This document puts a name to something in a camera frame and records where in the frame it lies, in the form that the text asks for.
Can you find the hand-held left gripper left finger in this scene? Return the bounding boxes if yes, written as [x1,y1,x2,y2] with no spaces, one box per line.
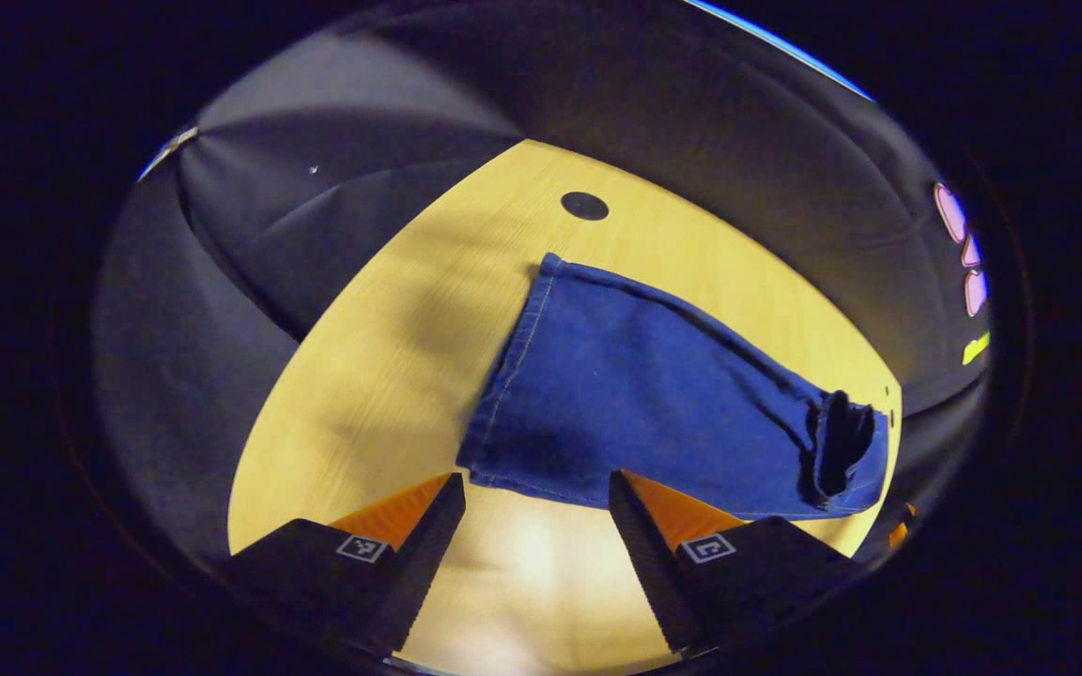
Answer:
[224,472,467,655]

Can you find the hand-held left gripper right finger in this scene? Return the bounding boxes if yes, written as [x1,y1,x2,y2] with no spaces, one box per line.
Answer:
[608,469,863,656]

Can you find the blue jeans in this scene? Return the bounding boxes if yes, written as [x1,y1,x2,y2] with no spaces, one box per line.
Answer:
[456,252,891,522]

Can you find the black backdrop cloth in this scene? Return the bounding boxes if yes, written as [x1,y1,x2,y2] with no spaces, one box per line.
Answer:
[93,0,993,564]

